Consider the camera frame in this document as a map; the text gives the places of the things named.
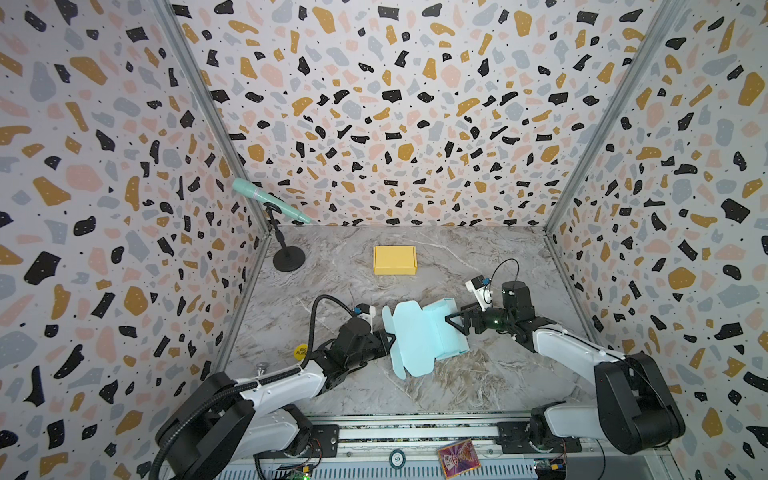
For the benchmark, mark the colourful card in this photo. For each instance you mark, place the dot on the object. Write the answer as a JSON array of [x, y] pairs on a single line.
[[458, 458]]

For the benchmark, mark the round teal sticker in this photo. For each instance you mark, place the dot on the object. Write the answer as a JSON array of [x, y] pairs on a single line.
[[397, 459]]

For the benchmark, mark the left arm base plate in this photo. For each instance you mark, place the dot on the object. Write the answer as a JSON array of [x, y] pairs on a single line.
[[321, 441]]

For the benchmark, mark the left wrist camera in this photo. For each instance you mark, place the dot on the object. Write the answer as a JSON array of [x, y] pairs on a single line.
[[365, 312]]

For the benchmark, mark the yellow paper box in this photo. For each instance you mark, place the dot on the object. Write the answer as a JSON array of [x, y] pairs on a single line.
[[395, 261]]

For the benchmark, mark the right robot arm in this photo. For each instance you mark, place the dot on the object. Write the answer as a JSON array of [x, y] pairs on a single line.
[[633, 408]]

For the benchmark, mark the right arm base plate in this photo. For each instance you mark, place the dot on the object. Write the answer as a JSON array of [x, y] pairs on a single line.
[[522, 438]]

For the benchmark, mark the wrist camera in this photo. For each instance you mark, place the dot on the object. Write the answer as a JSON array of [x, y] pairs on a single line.
[[365, 312], [479, 286]]

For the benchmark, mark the yellow round sticker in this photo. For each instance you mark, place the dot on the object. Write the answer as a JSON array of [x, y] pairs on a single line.
[[300, 352]]

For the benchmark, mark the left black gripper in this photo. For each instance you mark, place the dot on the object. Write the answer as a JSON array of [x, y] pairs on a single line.
[[377, 341]]

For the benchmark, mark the black microphone stand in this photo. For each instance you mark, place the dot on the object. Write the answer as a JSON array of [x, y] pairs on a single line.
[[287, 258]]

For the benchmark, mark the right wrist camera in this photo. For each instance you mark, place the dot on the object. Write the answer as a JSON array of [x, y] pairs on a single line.
[[479, 286]]

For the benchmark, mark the light blue paper box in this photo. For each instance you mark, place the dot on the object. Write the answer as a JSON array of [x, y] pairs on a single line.
[[422, 336]]

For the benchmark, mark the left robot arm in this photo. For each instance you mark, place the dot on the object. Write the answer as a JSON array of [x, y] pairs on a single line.
[[226, 419]]

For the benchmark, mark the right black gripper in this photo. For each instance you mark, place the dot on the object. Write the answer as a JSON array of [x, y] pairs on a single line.
[[471, 321]]

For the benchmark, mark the mint green microphone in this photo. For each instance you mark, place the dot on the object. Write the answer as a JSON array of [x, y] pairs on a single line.
[[251, 191]]

